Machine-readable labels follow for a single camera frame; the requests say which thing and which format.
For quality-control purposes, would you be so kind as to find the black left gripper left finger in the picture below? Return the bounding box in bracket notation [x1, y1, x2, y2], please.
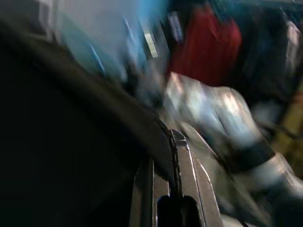
[129, 158, 172, 227]

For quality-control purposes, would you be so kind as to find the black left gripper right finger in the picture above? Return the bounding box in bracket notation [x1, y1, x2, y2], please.
[170, 129, 223, 227]

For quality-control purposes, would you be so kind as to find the black garment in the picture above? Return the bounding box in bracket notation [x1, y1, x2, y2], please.
[0, 17, 177, 227]

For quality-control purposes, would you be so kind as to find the red shirt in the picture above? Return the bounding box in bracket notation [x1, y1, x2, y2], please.
[169, 6, 244, 87]

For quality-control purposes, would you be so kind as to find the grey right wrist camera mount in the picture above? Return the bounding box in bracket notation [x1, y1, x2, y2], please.
[164, 72, 263, 154]

